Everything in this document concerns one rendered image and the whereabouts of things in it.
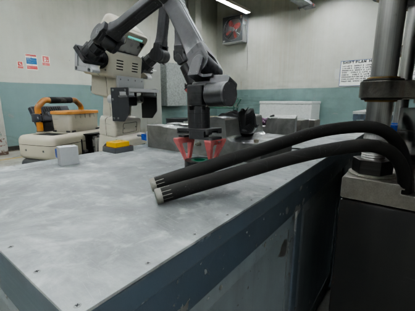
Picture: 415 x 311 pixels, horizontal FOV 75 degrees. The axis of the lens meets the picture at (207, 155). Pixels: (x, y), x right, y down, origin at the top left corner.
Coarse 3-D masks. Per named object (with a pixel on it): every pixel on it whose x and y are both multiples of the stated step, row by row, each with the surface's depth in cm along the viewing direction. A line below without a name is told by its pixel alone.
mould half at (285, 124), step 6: (270, 120) 119; (276, 120) 118; (282, 120) 117; (288, 120) 116; (294, 120) 116; (264, 126) 120; (270, 126) 120; (276, 126) 119; (282, 126) 118; (288, 126) 117; (294, 126) 116; (270, 132) 120; (276, 132) 119; (282, 132) 118; (288, 132) 117
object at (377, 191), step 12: (348, 180) 73; (360, 180) 71; (372, 180) 70; (384, 180) 70; (396, 180) 70; (348, 192) 73; (360, 192) 72; (372, 192) 70; (384, 192) 68; (396, 192) 67; (384, 204) 69; (396, 204) 67; (408, 204) 66
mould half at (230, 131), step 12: (216, 120) 87; (228, 120) 87; (156, 132) 105; (168, 132) 101; (228, 132) 87; (264, 132) 105; (156, 144) 106; (168, 144) 102; (204, 144) 92; (228, 144) 86; (240, 144) 83; (252, 144) 81; (264, 156) 82
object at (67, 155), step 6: (72, 144) 83; (60, 150) 78; (66, 150) 79; (72, 150) 80; (60, 156) 78; (66, 156) 79; (72, 156) 80; (78, 156) 81; (60, 162) 79; (66, 162) 79; (72, 162) 80; (78, 162) 81
